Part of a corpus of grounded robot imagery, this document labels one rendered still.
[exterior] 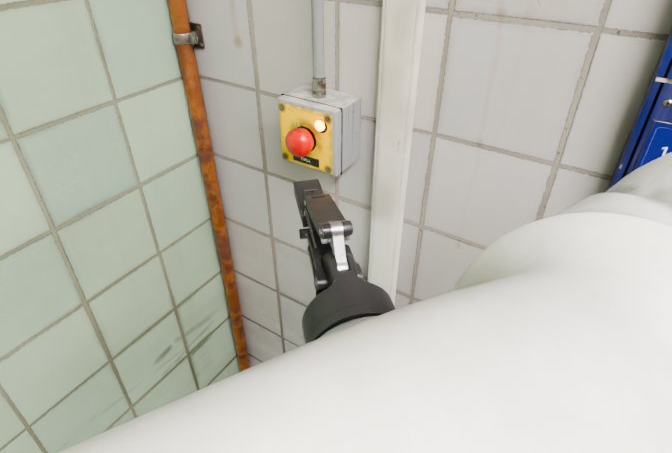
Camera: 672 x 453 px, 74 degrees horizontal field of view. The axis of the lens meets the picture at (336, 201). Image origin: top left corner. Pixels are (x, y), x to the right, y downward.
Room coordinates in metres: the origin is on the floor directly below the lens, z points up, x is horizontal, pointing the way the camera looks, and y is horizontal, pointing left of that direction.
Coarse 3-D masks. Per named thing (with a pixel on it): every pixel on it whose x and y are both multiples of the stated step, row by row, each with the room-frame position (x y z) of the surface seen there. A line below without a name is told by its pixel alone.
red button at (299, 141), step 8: (296, 128) 0.56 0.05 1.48; (288, 136) 0.55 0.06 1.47; (296, 136) 0.54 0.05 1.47; (304, 136) 0.54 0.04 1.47; (288, 144) 0.55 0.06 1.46; (296, 144) 0.54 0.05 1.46; (304, 144) 0.54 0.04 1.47; (312, 144) 0.55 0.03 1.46; (296, 152) 0.54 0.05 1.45; (304, 152) 0.54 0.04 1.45
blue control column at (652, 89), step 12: (660, 60) 0.41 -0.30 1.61; (660, 72) 0.40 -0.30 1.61; (648, 96) 0.40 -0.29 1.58; (660, 96) 0.40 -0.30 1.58; (648, 108) 0.40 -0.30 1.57; (660, 108) 0.40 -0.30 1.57; (636, 120) 0.41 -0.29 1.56; (660, 120) 0.39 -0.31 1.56; (636, 132) 0.40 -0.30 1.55; (648, 132) 0.40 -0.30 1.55; (624, 156) 0.40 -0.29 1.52; (636, 156) 0.40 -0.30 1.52; (624, 168) 0.40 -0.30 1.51; (612, 180) 0.41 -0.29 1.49
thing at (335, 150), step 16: (288, 96) 0.60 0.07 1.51; (304, 96) 0.60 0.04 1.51; (336, 96) 0.60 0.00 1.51; (352, 96) 0.60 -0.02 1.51; (288, 112) 0.58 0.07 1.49; (304, 112) 0.57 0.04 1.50; (320, 112) 0.55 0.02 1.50; (336, 112) 0.54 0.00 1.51; (352, 112) 0.58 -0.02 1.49; (288, 128) 0.58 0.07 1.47; (304, 128) 0.57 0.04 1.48; (336, 128) 0.54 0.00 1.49; (352, 128) 0.58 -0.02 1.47; (320, 144) 0.55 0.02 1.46; (336, 144) 0.54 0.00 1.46; (352, 144) 0.58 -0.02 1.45; (288, 160) 0.59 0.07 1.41; (304, 160) 0.57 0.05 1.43; (320, 160) 0.55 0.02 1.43; (336, 160) 0.54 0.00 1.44; (352, 160) 0.58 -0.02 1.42
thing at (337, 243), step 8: (336, 224) 0.28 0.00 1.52; (336, 232) 0.28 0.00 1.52; (328, 240) 0.28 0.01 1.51; (336, 240) 0.28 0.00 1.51; (344, 240) 0.29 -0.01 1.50; (336, 248) 0.27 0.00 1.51; (344, 248) 0.27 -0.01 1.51; (336, 256) 0.27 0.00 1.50; (344, 256) 0.27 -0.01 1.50; (344, 264) 0.27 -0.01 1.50
